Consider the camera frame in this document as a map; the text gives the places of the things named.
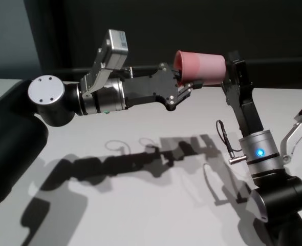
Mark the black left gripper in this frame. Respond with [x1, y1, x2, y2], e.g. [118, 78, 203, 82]
[122, 62, 203, 112]

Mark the pink plastic cup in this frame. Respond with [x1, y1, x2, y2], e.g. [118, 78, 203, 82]
[172, 50, 227, 87]

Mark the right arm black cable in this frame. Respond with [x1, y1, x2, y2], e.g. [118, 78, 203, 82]
[215, 119, 247, 167]

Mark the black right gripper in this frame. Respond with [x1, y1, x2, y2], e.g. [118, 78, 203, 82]
[221, 51, 265, 137]

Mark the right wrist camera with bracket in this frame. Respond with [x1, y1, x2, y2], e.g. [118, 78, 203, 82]
[279, 98, 302, 165]

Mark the dark grey backdrop panel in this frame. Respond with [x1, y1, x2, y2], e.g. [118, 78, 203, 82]
[61, 0, 302, 70]

